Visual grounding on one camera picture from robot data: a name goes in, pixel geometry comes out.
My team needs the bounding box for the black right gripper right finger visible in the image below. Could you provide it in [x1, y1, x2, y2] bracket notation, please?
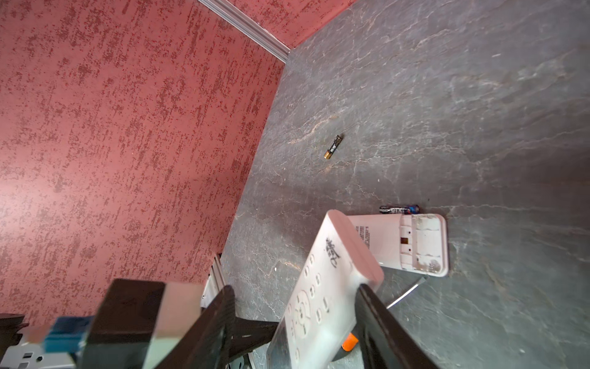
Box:
[354, 284, 437, 369]

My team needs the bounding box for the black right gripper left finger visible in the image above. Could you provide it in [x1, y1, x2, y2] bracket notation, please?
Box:
[156, 285, 236, 369]

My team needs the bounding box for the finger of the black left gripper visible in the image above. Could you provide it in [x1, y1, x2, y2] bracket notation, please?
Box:
[228, 317, 279, 364]

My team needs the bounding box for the orange black screwdriver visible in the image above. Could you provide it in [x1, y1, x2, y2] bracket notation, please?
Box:
[333, 275, 429, 361]

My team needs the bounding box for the white remote with screen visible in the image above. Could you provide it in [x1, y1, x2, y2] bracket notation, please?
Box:
[266, 210, 384, 368]

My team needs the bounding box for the white remote with batteries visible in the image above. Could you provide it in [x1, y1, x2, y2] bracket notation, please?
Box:
[349, 214, 450, 278]

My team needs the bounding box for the blue AAA battery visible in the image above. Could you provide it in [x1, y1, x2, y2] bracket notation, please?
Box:
[379, 205, 421, 215]

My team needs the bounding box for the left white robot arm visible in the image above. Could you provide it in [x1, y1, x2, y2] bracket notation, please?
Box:
[1, 316, 278, 368]

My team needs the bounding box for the aluminium corner post left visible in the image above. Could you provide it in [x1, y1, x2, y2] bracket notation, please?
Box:
[199, 0, 290, 64]

